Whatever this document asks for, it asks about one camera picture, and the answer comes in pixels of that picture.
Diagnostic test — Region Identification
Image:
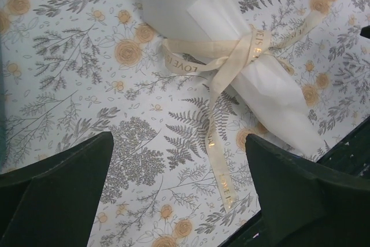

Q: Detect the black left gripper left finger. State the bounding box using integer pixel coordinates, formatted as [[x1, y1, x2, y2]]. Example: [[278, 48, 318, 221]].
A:
[[1, 131, 114, 246]]

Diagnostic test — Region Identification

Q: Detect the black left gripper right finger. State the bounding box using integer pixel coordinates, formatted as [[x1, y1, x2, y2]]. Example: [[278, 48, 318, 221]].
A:
[[246, 135, 369, 246]]

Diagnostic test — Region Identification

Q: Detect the cream printed ribbon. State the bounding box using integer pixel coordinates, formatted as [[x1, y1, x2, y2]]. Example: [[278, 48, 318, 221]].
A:
[[162, 11, 324, 212]]

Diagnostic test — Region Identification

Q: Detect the white wrapping paper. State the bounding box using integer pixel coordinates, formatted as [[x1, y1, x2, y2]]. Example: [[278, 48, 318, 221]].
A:
[[138, 0, 325, 155]]

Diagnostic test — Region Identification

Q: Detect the teal plastic fruit tray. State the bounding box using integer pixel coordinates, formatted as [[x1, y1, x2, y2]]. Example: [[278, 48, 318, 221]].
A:
[[0, 62, 6, 168]]

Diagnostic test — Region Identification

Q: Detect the floral patterned table mat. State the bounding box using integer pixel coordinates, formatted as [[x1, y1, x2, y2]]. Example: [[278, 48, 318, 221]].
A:
[[1, 0, 369, 246]]

